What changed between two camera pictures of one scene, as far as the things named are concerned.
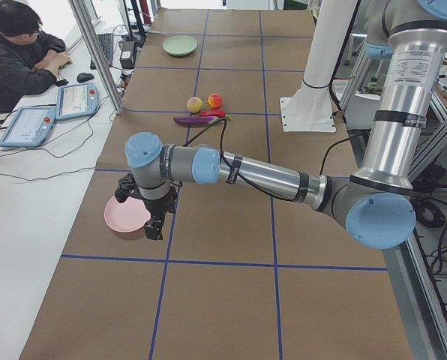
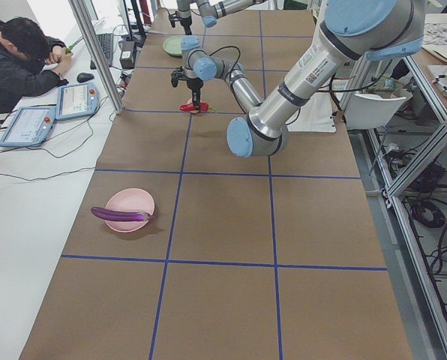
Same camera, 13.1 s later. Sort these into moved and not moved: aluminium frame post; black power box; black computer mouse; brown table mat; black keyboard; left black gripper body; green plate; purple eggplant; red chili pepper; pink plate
Moved: left black gripper body; red chili pepper; purple eggplant
Not moved: green plate; brown table mat; black computer mouse; black power box; pink plate; black keyboard; aluminium frame post
